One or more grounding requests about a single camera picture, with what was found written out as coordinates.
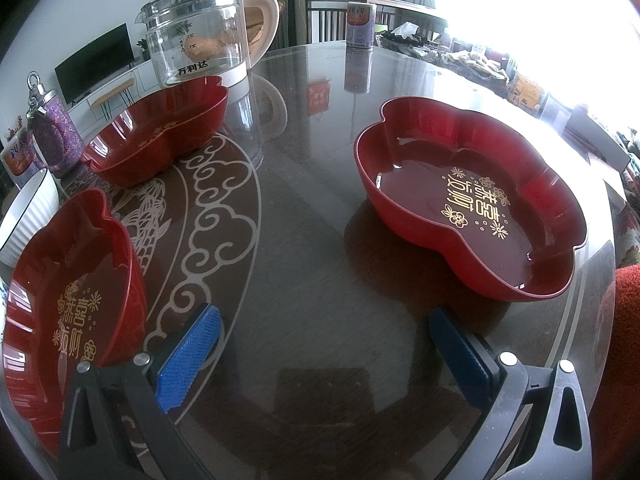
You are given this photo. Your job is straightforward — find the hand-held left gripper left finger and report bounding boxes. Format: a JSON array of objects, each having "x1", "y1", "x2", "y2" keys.
[{"x1": 57, "y1": 304, "x2": 223, "y2": 480}]

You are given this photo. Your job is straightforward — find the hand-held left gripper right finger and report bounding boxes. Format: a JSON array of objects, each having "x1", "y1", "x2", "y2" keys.
[{"x1": 428, "y1": 306, "x2": 597, "y2": 480}]

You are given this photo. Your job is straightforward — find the red flower-shaped plate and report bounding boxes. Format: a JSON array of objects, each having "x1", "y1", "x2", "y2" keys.
[
  {"x1": 2, "y1": 187, "x2": 148, "y2": 461},
  {"x1": 353, "y1": 96, "x2": 588, "y2": 303},
  {"x1": 80, "y1": 76, "x2": 230, "y2": 187}
]

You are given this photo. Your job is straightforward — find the orange cloth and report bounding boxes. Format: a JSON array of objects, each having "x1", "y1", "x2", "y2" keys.
[{"x1": 590, "y1": 267, "x2": 640, "y2": 480}]

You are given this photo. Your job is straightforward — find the floral cloth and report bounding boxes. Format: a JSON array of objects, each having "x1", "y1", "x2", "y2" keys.
[{"x1": 612, "y1": 200, "x2": 640, "y2": 271}]

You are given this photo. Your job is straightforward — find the white ribbed bowl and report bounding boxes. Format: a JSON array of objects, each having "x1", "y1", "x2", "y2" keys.
[{"x1": 0, "y1": 167, "x2": 62, "y2": 268}]

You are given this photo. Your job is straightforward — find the purple patterned bottle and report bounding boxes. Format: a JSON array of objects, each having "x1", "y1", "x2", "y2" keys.
[{"x1": 26, "y1": 72, "x2": 86, "y2": 178}]

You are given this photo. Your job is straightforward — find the red labelled tin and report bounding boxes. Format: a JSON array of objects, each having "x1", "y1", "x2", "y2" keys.
[{"x1": 0, "y1": 132, "x2": 36, "y2": 186}]

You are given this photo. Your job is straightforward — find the wooden bench with metal legs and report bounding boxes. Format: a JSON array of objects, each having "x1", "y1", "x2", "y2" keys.
[{"x1": 90, "y1": 77, "x2": 137, "y2": 121}]

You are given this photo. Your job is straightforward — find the white television cabinet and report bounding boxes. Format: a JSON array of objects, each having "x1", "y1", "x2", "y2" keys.
[{"x1": 67, "y1": 57, "x2": 161, "y2": 136}]

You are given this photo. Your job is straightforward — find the black television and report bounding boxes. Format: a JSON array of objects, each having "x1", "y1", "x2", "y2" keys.
[{"x1": 54, "y1": 23, "x2": 136, "y2": 106}]

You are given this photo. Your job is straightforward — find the glass electric kettle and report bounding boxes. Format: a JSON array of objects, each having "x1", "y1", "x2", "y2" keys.
[{"x1": 135, "y1": 0, "x2": 281, "y2": 90}]

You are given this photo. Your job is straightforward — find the tissue box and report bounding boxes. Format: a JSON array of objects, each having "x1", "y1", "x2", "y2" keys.
[{"x1": 387, "y1": 21, "x2": 426, "y2": 41}]

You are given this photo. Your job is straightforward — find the purple drink can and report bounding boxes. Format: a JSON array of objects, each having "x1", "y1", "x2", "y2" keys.
[{"x1": 346, "y1": 1, "x2": 377, "y2": 51}]

